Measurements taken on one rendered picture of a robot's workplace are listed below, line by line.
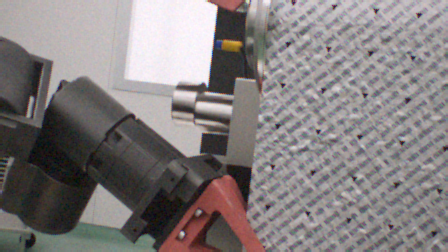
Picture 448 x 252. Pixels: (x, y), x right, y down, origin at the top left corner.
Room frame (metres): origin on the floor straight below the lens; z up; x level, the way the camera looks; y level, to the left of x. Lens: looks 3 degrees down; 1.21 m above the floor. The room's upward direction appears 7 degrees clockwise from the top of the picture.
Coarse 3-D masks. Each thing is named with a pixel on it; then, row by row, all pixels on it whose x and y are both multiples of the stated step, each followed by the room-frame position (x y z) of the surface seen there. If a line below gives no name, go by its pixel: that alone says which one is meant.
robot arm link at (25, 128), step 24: (48, 72) 0.72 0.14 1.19; (0, 120) 0.66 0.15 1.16; (24, 120) 0.67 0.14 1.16; (0, 144) 0.67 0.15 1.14; (24, 144) 0.68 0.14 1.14; (24, 168) 0.73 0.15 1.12; (48, 168) 0.73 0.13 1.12; (24, 192) 0.74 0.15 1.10; (48, 192) 0.73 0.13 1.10; (72, 192) 0.73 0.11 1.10; (24, 216) 0.75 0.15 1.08; (48, 216) 0.74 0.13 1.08; (72, 216) 0.75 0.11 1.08
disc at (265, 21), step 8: (264, 0) 0.68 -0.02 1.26; (272, 0) 0.69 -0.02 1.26; (264, 8) 0.68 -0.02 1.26; (264, 16) 0.68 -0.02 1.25; (264, 24) 0.68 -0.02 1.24; (264, 32) 0.68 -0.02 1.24; (264, 40) 0.68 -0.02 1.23; (264, 48) 0.68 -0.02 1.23; (264, 56) 0.68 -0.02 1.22; (264, 64) 0.69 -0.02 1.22
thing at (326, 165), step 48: (288, 96) 0.68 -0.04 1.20; (336, 96) 0.67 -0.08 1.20; (288, 144) 0.68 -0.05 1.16; (336, 144) 0.67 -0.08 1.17; (384, 144) 0.67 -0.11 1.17; (432, 144) 0.66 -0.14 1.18; (288, 192) 0.68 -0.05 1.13; (336, 192) 0.67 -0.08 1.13; (384, 192) 0.66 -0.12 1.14; (432, 192) 0.66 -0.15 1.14; (288, 240) 0.68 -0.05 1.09; (336, 240) 0.67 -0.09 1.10; (384, 240) 0.66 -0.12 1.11; (432, 240) 0.65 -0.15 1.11
